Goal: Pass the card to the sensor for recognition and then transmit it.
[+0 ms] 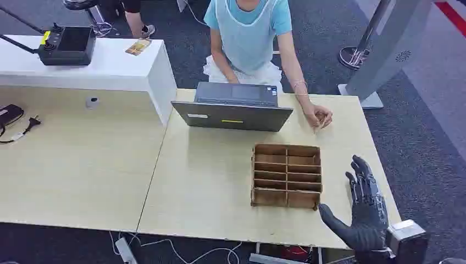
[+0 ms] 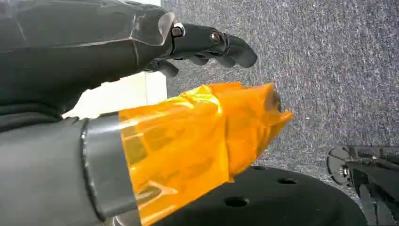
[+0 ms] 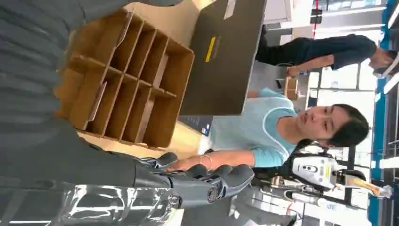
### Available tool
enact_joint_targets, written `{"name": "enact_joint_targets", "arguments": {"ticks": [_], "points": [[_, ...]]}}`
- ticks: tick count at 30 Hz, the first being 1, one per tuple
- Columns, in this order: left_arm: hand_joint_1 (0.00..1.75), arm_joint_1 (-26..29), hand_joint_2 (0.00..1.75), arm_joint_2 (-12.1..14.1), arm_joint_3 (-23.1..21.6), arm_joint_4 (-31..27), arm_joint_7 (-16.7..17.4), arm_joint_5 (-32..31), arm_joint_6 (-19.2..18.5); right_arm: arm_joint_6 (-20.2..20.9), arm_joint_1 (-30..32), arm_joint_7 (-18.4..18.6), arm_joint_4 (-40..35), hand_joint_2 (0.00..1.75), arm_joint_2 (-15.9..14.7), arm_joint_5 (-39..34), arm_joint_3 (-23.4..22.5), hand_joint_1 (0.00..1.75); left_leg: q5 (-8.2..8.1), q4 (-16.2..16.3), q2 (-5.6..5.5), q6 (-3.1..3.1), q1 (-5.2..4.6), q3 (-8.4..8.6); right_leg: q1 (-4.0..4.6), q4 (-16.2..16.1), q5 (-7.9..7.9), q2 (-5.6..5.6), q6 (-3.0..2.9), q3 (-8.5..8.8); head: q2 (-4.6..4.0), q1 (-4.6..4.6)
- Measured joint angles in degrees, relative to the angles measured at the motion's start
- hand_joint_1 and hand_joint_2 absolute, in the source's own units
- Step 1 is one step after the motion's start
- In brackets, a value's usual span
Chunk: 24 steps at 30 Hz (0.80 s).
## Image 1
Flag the person's left hand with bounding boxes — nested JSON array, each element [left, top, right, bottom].
[[304, 103, 334, 130]]

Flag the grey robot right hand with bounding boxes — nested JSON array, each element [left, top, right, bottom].
[[319, 155, 390, 253]]

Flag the wooden box with compartments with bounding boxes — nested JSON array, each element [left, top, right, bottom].
[[250, 143, 323, 211]]

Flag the red object under table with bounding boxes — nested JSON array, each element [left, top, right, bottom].
[[280, 246, 313, 264]]

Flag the grey open laptop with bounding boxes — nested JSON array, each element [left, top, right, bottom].
[[171, 81, 294, 133]]

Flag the grey kiosk stand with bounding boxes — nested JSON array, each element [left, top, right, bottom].
[[337, 0, 436, 110]]

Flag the person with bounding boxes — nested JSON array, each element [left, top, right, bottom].
[[202, 0, 334, 130]]

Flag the brown printed card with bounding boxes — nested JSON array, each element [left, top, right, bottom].
[[125, 38, 152, 57]]

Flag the standing person's legs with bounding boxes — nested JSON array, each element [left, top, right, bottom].
[[121, 0, 156, 40]]

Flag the white raised counter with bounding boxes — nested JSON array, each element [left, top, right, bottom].
[[0, 34, 178, 127]]

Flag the white power strip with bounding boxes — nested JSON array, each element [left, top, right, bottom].
[[114, 236, 138, 264]]

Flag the black remote controller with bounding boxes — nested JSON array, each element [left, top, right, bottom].
[[37, 22, 97, 67]]

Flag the black stool with chrome base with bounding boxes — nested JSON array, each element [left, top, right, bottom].
[[62, 0, 119, 38]]

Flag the black controller antenna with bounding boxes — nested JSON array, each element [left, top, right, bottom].
[[0, 34, 40, 54], [0, 5, 45, 35]]

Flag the black power adapter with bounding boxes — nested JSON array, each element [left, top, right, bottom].
[[0, 104, 25, 128]]

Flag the thin bracelet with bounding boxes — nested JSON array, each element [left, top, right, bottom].
[[293, 80, 309, 97]]

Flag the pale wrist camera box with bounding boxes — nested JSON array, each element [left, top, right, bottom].
[[386, 219, 429, 264]]

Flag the chrome stanchion post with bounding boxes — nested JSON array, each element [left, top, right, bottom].
[[339, 0, 392, 70]]

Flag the white floor cable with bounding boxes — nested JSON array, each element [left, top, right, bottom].
[[109, 231, 243, 264]]

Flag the black cable with plug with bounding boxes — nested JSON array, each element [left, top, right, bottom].
[[0, 115, 42, 145]]

